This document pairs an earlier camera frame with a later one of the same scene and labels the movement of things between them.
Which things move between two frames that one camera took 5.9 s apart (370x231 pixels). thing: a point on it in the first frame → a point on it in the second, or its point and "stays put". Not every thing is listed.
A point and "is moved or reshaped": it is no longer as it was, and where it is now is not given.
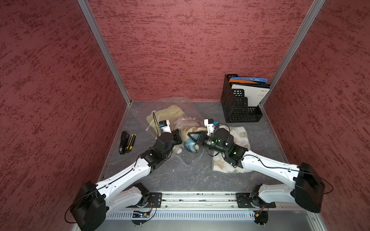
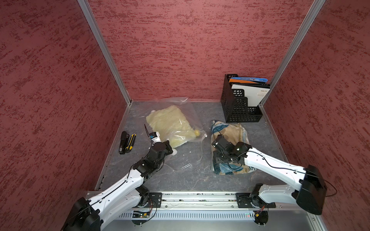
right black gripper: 201,138 → 216,157
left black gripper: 176,135 → 168,149
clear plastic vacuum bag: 165,115 is moved or reshaped
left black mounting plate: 154,200 stays put
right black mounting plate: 247,200 stays put
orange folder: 232,80 stays put
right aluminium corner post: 300,36 stays put
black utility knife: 124,141 stays put
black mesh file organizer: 235,106 stays put
